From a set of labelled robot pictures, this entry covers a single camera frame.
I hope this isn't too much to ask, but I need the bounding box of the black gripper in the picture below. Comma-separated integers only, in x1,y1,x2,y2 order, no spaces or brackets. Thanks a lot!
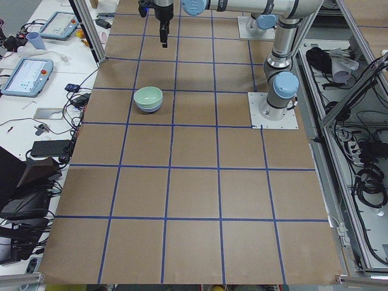
153,0,174,48

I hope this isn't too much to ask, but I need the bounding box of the green bowl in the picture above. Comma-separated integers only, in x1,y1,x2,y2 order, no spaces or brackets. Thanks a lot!
134,87,163,109

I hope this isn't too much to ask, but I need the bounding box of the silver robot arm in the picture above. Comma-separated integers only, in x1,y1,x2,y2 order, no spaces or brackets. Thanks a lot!
181,1,303,121

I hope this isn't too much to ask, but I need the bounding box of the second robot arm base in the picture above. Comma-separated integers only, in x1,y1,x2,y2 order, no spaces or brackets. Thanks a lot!
246,13,278,34

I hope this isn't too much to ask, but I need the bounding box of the blue bowl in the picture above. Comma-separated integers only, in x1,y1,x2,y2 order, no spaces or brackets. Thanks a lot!
135,100,162,113

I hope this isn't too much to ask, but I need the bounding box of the upper teach pendant tablet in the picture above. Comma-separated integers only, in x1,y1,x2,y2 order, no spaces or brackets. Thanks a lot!
39,12,79,41

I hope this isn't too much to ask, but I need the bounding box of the teach pendant tablet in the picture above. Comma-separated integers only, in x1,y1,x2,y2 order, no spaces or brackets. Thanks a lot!
1,58,54,98
39,12,79,41

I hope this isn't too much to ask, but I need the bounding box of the small blue black device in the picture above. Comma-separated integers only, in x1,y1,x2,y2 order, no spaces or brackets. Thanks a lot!
64,83,81,93

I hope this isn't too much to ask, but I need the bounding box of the black power adapter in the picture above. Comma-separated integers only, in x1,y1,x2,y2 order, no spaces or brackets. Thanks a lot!
70,93,90,108

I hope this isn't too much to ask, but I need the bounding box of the lavender plastic cup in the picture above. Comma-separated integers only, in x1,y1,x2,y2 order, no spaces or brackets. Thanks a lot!
26,32,46,50

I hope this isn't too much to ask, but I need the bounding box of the lower teach pendant tablet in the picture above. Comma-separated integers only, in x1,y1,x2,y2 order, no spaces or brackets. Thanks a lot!
1,58,54,98

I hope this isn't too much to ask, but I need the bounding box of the white phone case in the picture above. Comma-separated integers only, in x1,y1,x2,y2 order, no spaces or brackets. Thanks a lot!
33,108,63,120

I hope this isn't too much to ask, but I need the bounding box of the black flat device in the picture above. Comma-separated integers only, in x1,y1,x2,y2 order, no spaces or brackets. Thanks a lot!
30,139,70,158

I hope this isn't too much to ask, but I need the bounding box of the dark cardboard box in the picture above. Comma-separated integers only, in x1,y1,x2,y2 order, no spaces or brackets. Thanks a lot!
16,157,62,188

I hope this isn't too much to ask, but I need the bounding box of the aluminium frame post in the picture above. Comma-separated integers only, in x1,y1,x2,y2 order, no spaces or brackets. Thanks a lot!
69,0,106,64

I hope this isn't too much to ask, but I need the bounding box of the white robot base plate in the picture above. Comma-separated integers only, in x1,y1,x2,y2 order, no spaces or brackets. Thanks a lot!
247,92,299,130

